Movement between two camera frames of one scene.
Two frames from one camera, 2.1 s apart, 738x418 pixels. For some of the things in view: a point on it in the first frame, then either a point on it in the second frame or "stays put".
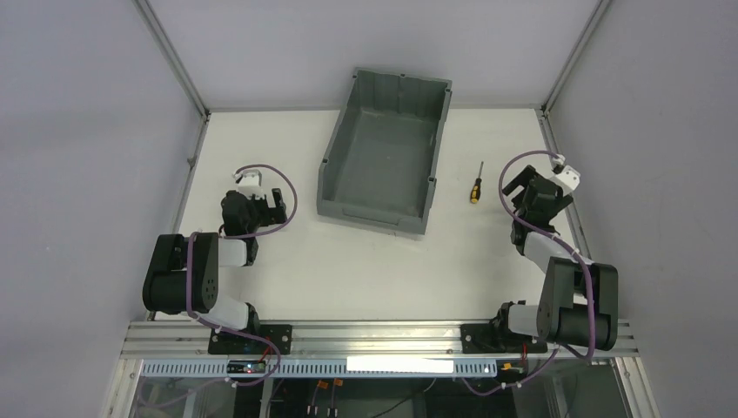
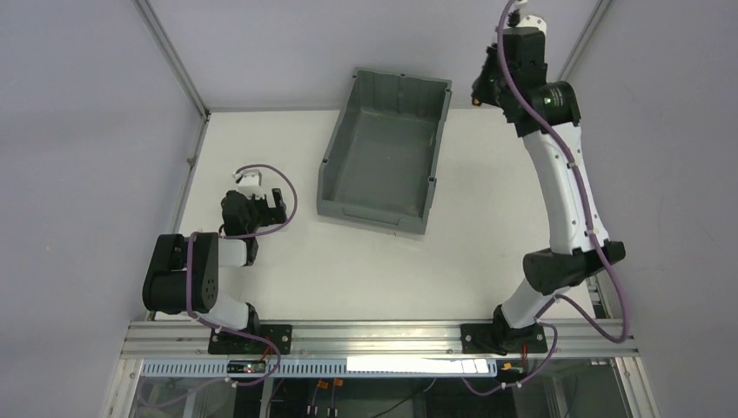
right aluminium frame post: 543,111 stays put
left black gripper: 269,206 stays put
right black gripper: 532,188 → 484,80
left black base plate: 222,342 stays put
